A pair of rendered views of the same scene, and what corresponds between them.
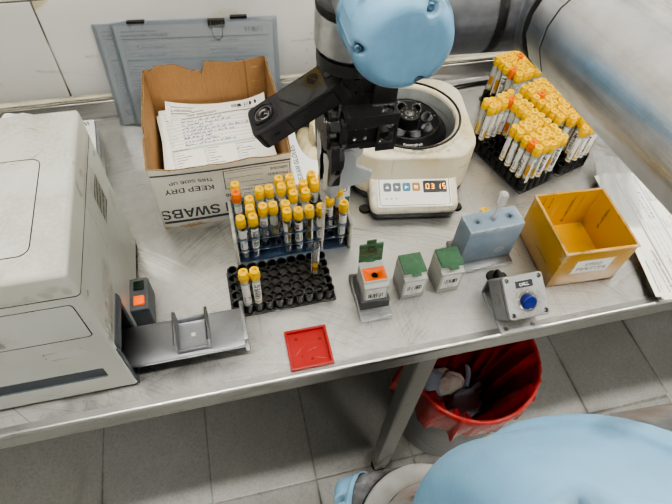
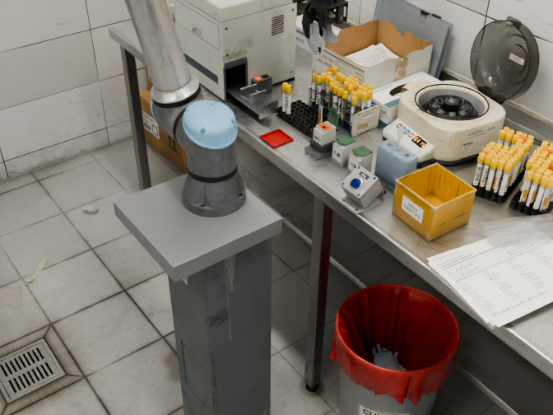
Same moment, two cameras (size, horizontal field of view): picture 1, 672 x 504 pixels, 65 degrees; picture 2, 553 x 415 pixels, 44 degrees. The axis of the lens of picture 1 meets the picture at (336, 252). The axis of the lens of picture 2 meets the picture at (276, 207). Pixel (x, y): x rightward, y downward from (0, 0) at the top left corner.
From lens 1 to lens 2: 155 cm
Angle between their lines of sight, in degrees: 49
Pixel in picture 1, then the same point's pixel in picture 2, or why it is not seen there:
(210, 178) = (332, 60)
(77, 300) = (220, 24)
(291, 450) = (290, 330)
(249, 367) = (253, 126)
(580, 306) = (389, 230)
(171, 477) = not seen: hidden behind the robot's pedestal
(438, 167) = (425, 129)
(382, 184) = (399, 123)
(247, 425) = (293, 299)
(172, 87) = (388, 36)
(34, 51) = not seen: outside the picture
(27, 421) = not seen: hidden behind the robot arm
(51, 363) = (207, 58)
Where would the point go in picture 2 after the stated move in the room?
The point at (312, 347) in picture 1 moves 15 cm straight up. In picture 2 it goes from (277, 139) to (278, 91)
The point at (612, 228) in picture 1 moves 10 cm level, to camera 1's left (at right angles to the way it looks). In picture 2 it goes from (451, 209) to (429, 184)
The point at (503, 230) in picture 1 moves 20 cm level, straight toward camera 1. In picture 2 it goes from (395, 157) to (313, 152)
